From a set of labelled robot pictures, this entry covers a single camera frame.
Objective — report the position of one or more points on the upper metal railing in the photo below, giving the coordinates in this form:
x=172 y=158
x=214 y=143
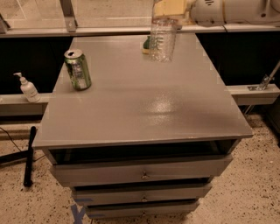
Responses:
x=42 y=18

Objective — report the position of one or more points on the middle grey drawer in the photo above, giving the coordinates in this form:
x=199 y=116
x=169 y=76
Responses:
x=142 y=194

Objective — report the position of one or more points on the metal bracket on rail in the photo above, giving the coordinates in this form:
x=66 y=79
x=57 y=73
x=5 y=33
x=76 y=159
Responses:
x=265 y=80

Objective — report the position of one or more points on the green and yellow sponge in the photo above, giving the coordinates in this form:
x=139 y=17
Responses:
x=146 y=46

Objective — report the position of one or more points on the bottom grey drawer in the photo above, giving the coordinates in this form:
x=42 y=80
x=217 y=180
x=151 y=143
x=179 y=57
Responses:
x=142 y=208

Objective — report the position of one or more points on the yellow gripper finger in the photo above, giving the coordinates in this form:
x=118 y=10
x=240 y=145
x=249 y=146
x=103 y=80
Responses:
x=177 y=10

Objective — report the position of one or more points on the grey drawer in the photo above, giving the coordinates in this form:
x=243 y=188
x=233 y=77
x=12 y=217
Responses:
x=142 y=194
x=142 y=208
x=101 y=174

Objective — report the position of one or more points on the clear plastic water bottle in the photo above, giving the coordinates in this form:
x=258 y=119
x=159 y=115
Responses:
x=162 y=35

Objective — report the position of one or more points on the white pump lotion bottle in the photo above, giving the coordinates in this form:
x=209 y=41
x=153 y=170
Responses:
x=28 y=89

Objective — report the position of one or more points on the top grey drawer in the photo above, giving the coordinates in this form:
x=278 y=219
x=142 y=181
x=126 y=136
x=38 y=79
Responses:
x=101 y=174

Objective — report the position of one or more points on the black rod on floor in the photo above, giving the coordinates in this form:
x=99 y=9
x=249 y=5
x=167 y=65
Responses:
x=28 y=165

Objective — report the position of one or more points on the green soda can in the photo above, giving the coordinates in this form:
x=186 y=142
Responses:
x=77 y=67

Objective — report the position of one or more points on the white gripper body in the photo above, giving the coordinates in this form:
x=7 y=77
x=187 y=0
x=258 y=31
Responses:
x=206 y=12

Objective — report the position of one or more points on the grey drawer cabinet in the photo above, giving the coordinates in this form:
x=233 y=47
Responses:
x=137 y=109

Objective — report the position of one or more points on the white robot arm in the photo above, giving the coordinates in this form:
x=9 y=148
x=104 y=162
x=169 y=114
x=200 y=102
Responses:
x=251 y=12

